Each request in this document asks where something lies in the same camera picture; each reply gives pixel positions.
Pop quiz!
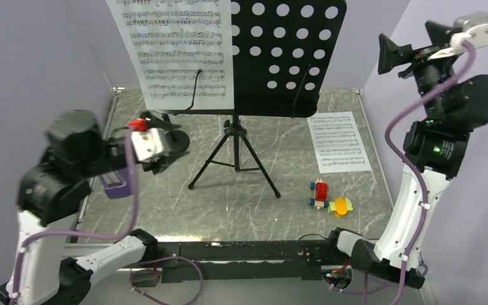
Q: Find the red toy block car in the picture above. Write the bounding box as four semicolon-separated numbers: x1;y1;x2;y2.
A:
309;179;329;210

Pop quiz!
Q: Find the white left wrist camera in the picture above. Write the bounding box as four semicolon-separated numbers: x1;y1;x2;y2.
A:
128;118;170;163

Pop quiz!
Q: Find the black desktop microphone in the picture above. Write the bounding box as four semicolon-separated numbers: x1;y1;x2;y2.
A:
161;114;190;154

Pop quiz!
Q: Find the black tripod music stand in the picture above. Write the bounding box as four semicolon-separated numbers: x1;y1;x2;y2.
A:
151;0;348;199

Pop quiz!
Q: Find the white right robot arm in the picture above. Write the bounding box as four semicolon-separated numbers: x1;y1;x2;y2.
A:
325;12;488;288

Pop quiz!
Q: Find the green orange toy block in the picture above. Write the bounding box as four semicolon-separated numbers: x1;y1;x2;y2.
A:
327;197;353;218

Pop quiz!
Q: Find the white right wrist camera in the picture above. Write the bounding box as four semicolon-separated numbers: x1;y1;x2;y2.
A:
428;11;488;60

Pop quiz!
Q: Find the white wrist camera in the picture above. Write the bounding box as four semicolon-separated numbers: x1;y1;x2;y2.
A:
428;11;488;60
128;118;170;163

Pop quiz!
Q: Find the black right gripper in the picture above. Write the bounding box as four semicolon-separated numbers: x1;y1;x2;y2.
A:
377;19;462;121

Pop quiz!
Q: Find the purple metronome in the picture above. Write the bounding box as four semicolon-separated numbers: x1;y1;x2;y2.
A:
99;168;132;199

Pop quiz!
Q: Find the aluminium frame rail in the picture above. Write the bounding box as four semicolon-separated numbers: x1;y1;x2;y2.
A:
41;240;437;305

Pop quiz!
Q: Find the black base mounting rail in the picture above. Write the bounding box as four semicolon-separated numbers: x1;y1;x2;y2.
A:
113;240;367;283

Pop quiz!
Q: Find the sheet music page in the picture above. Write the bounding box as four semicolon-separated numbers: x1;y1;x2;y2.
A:
107;1;234;112
308;111;372;173

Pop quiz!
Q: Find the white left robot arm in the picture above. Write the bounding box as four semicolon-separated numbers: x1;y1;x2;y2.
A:
0;110;190;304

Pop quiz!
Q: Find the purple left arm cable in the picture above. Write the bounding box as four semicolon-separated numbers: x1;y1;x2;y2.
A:
8;126;205;305

